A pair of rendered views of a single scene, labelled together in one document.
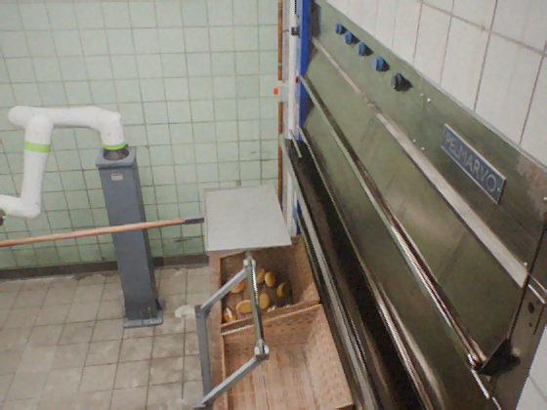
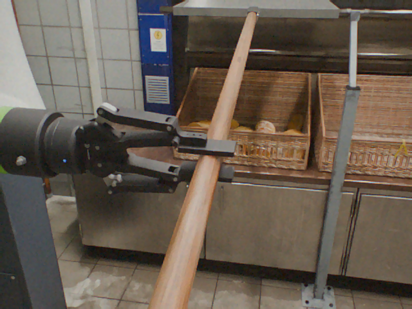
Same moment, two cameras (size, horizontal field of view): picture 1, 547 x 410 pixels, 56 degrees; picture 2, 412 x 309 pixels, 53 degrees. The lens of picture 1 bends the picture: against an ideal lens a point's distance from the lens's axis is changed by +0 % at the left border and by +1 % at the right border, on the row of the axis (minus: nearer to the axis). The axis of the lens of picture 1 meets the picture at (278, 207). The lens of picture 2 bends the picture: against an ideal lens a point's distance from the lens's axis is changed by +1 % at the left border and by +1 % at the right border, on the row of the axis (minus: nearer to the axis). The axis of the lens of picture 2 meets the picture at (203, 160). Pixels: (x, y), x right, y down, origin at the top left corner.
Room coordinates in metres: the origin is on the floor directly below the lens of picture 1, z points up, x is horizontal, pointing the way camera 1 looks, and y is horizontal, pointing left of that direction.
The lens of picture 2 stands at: (1.71, 1.78, 1.37)
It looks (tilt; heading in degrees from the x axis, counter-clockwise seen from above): 27 degrees down; 288
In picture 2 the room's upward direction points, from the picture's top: straight up
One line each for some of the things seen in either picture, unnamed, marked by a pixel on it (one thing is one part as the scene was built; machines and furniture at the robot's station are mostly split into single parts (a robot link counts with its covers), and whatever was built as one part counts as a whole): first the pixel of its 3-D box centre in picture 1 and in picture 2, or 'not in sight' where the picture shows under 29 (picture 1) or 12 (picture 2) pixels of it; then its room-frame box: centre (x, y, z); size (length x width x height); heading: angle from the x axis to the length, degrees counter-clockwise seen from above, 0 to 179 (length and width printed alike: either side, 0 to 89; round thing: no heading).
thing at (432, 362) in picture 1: (357, 203); not in sight; (1.53, -0.27, 1.54); 1.79 x 0.11 x 0.19; 8
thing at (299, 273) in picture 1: (264, 287); (244, 113); (2.06, 0.07, 0.72); 0.56 x 0.49 x 0.28; 6
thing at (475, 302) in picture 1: (363, 133); not in sight; (1.53, -0.27, 1.80); 1.79 x 0.11 x 0.19; 8
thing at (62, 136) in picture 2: not in sight; (91, 148); (2.01, 1.35, 1.13); 0.09 x 0.07 x 0.08; 8
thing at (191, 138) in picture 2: not in sight; (187, 132); (1.88, 1.33, 1.16); 0.05 x 0.01 x 0.03; 8
